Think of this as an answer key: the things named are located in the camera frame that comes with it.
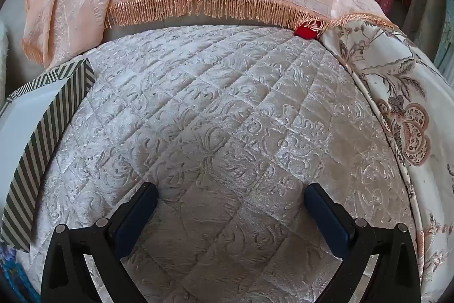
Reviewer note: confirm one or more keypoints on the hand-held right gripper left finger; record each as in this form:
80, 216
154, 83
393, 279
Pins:
131, 228

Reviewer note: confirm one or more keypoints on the striped cardboard box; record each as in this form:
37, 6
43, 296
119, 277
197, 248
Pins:
42, 132

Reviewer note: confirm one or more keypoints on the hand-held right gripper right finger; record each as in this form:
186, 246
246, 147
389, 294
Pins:
326, 214

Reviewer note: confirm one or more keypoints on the floral printed cloth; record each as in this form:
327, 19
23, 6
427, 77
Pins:
390, 75

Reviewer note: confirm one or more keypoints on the small red object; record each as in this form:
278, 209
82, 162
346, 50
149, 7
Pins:
305, 31

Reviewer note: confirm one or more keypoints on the colourful patterned cloth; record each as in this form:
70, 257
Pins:
14, 274

